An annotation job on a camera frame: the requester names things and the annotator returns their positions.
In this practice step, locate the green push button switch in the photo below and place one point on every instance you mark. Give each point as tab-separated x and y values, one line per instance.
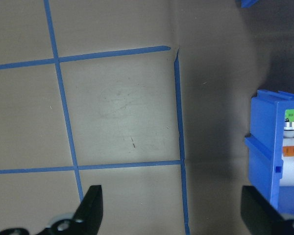
291	115

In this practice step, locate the blue button parts bin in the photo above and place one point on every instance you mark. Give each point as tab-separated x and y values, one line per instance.
262	127

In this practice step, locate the blue capacitor parts bin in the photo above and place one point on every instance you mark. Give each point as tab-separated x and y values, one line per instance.
247	3

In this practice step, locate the orange white switch block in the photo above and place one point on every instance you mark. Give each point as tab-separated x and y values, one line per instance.
291	150

